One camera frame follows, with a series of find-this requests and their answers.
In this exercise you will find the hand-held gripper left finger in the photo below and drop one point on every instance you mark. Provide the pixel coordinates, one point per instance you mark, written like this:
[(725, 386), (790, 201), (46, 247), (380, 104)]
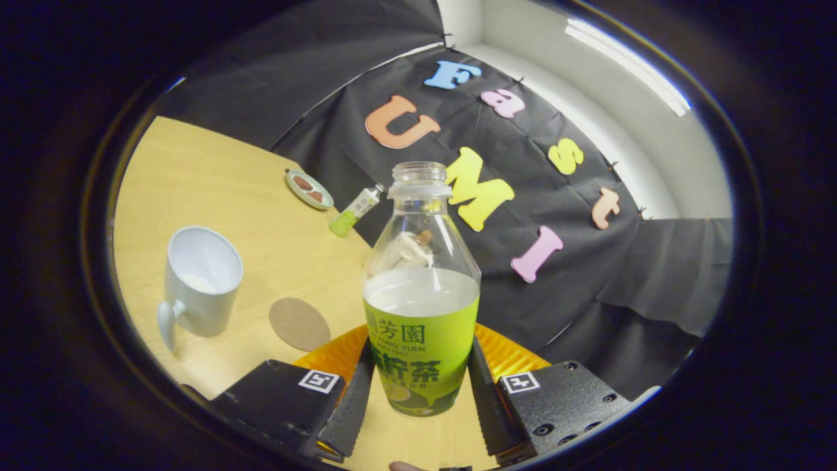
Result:
[(353, 405)]

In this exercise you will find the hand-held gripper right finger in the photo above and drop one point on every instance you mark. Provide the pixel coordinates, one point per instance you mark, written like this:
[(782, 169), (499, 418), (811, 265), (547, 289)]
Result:
[(487, 405)]

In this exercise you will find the round brown coaster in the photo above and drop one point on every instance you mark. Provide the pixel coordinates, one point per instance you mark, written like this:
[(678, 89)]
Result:
[(299, 324)]

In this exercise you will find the green label juice bottle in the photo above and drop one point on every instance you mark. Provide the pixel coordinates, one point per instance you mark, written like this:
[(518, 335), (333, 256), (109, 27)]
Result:
[(422, 327)]

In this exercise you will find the white cup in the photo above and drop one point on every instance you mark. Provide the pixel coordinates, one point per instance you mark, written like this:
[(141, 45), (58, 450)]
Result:
[(203, 307)]

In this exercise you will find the small capped green bottle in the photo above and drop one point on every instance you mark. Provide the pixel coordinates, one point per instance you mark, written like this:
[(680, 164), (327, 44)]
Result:
[(350, 214)]

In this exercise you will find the pale green plate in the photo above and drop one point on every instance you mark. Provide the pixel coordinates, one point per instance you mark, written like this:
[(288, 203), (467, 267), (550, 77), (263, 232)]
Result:
[(320, 204)]

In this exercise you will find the wooden table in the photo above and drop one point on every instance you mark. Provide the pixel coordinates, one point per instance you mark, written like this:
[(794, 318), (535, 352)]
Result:
[(216, 183)]

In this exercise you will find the ceiling light panel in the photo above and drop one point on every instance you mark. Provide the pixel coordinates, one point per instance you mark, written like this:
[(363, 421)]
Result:
[(628, 62)]

